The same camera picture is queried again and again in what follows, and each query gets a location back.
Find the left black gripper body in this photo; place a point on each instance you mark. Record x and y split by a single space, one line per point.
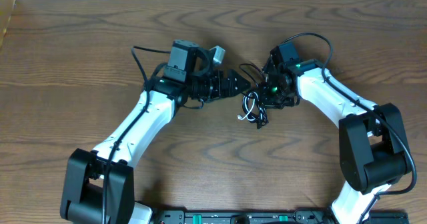
222 84

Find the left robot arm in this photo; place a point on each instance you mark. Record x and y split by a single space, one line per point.
99 184

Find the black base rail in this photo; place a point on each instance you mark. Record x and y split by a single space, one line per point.
306 216

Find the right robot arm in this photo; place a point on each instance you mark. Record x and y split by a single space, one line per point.
374 151

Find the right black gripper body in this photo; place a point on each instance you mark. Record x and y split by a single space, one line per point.
275 96

